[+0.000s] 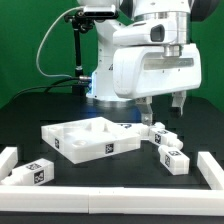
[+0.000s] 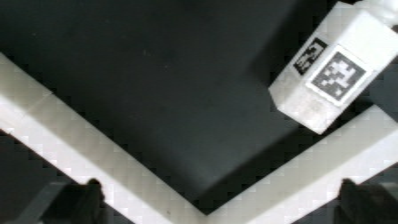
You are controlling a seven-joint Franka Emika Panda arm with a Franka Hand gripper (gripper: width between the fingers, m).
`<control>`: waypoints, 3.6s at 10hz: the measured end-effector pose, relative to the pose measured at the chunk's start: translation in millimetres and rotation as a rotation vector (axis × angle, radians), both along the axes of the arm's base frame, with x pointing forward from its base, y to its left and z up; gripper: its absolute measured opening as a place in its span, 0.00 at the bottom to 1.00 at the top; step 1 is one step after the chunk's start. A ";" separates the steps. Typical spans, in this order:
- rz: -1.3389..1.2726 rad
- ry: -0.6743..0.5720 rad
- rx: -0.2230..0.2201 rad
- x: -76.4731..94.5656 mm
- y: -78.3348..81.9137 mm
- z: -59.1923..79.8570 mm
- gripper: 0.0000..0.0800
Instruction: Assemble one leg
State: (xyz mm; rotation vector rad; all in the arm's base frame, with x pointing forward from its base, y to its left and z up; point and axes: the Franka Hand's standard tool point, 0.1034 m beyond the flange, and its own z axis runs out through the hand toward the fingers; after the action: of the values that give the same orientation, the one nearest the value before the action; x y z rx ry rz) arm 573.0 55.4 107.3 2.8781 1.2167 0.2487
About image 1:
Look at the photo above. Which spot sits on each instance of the white fence bar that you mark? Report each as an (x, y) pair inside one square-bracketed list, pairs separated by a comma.
[(96, 200), (8, 160), (211, 170)]

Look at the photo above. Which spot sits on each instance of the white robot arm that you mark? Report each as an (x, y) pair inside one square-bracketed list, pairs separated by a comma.
[(176, 15)]

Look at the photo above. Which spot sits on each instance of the white left fence bar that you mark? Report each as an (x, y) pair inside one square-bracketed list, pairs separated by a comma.
[(8, 160)]

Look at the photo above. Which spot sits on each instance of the black camera stand pole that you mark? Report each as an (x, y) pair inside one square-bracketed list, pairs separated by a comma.
[(80, 25)]

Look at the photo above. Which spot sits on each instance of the white front fence bar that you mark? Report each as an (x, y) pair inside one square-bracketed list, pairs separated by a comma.
[(96, 200)]

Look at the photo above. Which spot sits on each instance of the white right fence bar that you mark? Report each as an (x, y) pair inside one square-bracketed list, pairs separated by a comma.
[(211, 170)]

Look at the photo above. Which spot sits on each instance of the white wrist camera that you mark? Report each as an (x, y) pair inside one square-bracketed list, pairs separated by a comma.
[(140, 33)]

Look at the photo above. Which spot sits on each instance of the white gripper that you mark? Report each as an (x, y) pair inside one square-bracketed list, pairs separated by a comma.
[(143, 71)]

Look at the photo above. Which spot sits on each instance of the black camera on stand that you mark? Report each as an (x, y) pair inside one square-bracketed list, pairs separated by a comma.
[(100, 12)]

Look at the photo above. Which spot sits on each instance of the white square tabletop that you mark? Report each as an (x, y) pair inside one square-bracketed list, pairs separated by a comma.
[(90, 139)]

